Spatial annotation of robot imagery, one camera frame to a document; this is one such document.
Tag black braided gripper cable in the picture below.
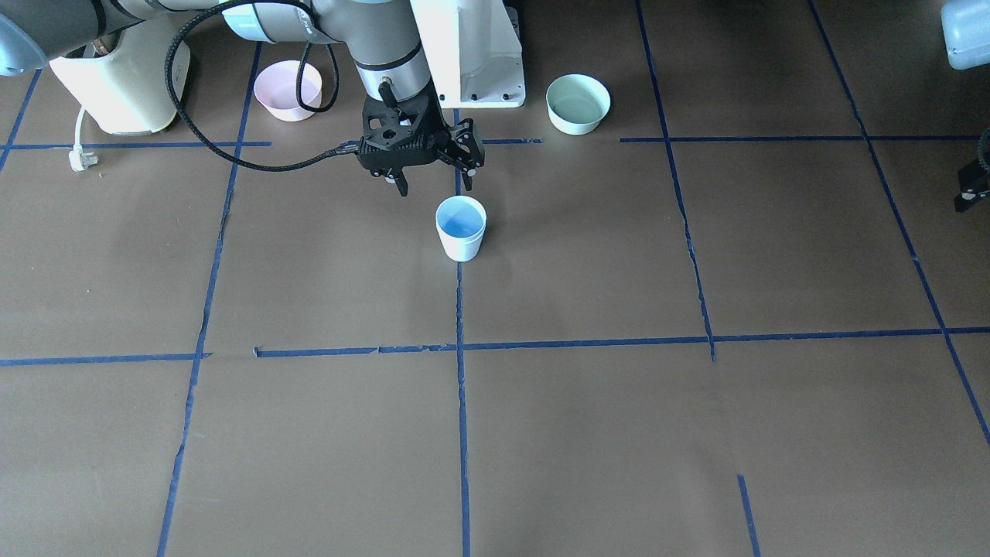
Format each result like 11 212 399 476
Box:
165 0 364 172

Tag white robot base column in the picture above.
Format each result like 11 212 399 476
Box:
411 1 527 110

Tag pink bowl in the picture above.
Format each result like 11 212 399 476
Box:
252 60 323 122

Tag green bowl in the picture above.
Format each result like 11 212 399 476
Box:
545 73 612 136

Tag white toaster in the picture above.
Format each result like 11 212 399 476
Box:
49 19 178 136

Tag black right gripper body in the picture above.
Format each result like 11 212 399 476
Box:
357 84 466 179

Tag light blue cup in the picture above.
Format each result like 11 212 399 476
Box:
435 195 487 263

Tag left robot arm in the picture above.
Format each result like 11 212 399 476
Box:
940 1 989 213

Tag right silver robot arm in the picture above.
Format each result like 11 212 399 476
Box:
1 1 485 195

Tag white toaster power cord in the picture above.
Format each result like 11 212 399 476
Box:
68 104 100 173

